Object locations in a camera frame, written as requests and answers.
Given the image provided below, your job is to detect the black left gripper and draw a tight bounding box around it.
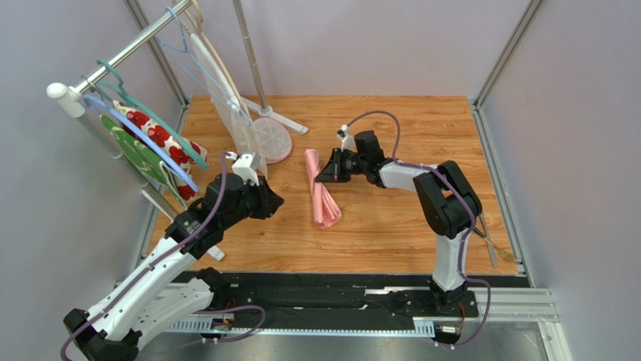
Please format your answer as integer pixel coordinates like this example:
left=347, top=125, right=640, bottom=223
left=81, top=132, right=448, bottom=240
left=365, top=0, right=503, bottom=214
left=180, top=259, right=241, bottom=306
left=221, top=175, right=285, bottom=229

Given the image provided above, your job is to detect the pink cloth napkin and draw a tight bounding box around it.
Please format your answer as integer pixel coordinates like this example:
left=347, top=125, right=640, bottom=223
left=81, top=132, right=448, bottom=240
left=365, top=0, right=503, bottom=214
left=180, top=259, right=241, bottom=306
left=304, top=149, right=342, bottom=229

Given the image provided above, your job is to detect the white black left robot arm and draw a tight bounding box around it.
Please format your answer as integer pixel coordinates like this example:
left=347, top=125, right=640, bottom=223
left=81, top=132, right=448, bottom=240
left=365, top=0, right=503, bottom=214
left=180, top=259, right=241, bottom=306
left=60, top=172, right=284, bottom=360

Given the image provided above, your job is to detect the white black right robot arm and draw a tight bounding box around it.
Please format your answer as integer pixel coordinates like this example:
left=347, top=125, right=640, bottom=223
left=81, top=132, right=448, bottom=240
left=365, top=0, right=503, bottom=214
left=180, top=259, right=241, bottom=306
left=314, top=130, right=482, bottom=313

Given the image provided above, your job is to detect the red floral white cloth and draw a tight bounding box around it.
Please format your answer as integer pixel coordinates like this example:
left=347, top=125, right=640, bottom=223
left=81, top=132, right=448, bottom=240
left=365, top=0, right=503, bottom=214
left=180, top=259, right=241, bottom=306
left=112, top=100, right=198, bottom=203

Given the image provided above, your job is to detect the beige hanger with white cloth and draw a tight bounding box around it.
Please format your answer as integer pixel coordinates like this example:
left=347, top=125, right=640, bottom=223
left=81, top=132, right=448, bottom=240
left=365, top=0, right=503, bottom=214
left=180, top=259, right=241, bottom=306
left=178, top=1, right=268, bottom=176

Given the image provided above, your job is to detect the green patterned cloth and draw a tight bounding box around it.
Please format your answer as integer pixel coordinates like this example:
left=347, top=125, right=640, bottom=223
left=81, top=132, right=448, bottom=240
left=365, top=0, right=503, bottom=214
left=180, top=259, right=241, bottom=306
left=99, top=115, right=187, bottom=209

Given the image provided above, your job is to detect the light blue thin hanger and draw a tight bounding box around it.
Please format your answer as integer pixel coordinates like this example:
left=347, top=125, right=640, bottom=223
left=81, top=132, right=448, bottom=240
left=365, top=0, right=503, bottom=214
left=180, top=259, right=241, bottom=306
left=156, top=24, right=253, bottom=128

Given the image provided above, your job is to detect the blue plastic hanger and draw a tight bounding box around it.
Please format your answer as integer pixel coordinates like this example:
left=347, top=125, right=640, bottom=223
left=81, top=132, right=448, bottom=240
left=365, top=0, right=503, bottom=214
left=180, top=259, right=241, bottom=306
left=82, top=95, right=199, bottom=192

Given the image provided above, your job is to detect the teal plastic hanger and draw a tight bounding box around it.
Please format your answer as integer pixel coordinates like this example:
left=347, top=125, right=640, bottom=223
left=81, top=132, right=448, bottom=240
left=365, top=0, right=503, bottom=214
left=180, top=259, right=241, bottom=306
left=95, top=58, right=208, bottom=171

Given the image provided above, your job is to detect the metal clothes rack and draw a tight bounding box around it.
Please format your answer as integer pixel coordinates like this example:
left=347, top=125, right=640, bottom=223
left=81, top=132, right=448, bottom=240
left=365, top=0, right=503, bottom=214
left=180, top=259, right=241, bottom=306
left=45, top=0, right=309, bottom=262

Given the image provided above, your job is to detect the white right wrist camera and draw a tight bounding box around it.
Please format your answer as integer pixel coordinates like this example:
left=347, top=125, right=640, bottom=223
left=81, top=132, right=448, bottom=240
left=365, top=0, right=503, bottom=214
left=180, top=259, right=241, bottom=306
left=336, top=124, right=356, bottom=151

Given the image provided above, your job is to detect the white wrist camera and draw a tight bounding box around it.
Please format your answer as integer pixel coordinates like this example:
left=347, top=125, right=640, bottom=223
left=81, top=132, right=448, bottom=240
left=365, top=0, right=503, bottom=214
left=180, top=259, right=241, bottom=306
left=224, top=152, right=261, bottom=186
left=336, top=124, right=356, bottom=151

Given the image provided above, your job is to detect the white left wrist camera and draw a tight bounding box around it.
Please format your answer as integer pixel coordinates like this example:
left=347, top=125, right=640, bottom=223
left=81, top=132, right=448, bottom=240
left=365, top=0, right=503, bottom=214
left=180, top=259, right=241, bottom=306
left=224, top=152, right=261, bottom=186

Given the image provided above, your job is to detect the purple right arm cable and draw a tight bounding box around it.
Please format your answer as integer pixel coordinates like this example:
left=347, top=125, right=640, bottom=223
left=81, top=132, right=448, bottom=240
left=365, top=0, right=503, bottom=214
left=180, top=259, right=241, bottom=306
left=340, top=110, right=493, bottom=350

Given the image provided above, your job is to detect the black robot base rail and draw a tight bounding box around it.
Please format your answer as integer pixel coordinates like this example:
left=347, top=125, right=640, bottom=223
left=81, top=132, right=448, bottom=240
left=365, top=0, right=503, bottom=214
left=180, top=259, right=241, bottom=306
left=223, top=272, right=480, bottom=331

